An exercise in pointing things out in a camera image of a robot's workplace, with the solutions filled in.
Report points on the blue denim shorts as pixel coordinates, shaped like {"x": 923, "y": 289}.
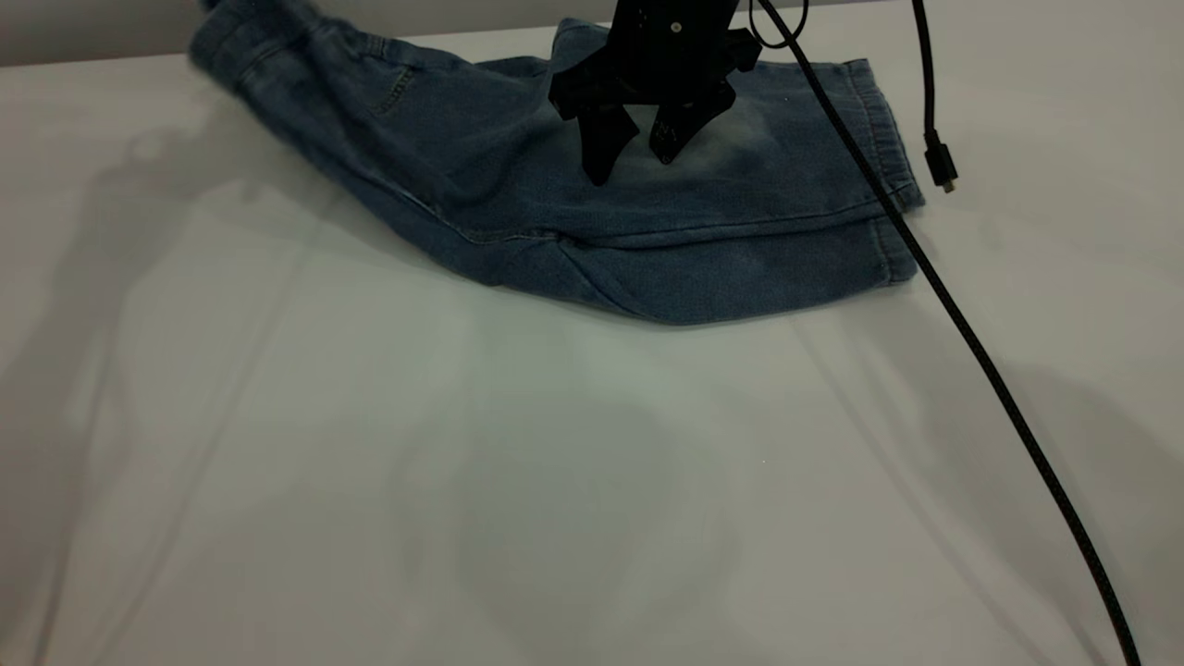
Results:
{"x": 518, "y": 185}

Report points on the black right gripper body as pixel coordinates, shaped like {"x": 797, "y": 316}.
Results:
{"x": 666, "y": 55}

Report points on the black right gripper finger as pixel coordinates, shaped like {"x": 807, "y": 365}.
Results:
{"x": 677, "y": 125}
{"x": 606, "y": 139}

